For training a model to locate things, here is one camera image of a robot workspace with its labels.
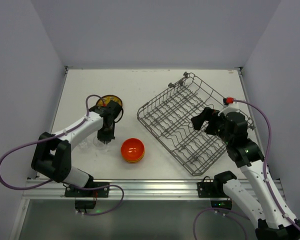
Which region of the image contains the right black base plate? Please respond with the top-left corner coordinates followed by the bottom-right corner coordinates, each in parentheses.
top-left (196, 181), bottom-right (228, 198)

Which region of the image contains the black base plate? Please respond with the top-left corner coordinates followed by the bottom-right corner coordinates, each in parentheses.
top-left (196, 181), bottom-right (228, 198)
top-left (64, 181), bottom-right (110, 198)

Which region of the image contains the orange bowl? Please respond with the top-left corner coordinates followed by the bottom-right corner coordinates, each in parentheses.
top-left (124, 158), bottom-right (142, 164)
top-left (120, 138), bottom-right (145, 159)

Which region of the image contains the orange bowl back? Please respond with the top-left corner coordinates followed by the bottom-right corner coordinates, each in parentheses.
top-left (120, 138), bottom-right (145, 159)

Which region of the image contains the grey wire dish rack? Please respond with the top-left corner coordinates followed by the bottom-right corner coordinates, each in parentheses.
top-left (136, 70), bottom-right (246, 178)

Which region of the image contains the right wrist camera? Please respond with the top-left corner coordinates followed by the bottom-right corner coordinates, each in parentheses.
top-left (218, 101), bottom-right (240, 117)

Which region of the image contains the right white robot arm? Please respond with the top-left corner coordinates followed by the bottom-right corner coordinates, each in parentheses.
top-left (191, 107), bottom-right (300, 240)

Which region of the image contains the orange bowl front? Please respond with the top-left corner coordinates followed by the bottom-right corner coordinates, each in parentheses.
top-left (124, 158), bottom-right (142, 164)

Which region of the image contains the yellow patterned plate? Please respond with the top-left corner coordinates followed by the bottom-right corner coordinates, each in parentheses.
top-left (96, 94), bottom-right (123, 107)

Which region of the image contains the clear glass cup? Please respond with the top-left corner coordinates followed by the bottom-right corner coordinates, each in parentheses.
top-left (92, 136), bottom-right (108, 152)
top-left (77, 138), bottom-right (91, 152)

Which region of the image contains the aluminium mounting rail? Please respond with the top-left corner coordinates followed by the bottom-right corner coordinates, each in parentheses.
top-left (21, 177), bottom-right (287, 201)

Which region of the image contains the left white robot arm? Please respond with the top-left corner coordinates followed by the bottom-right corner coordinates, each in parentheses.
top-left (31, 100), bottom-right (123, 188)

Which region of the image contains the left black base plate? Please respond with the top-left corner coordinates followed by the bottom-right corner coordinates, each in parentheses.
top-left (64, 181), bottom-right (110, 198)

